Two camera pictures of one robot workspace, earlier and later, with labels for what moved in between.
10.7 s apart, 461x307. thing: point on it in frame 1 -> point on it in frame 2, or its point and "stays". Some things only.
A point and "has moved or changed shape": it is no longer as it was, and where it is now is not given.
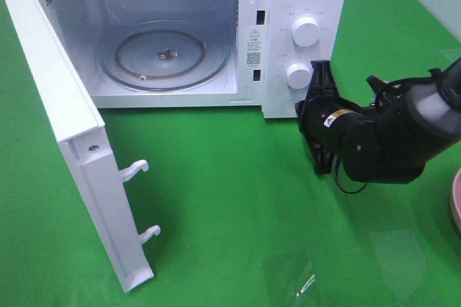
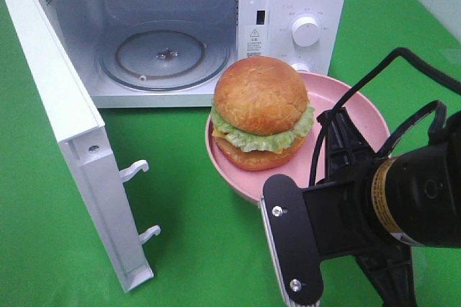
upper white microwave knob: (305, 31) stays
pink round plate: (456, 202) has moved or changed shape
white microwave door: (79, 129) stays
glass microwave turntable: (164, 55) stays
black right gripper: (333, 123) -> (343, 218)
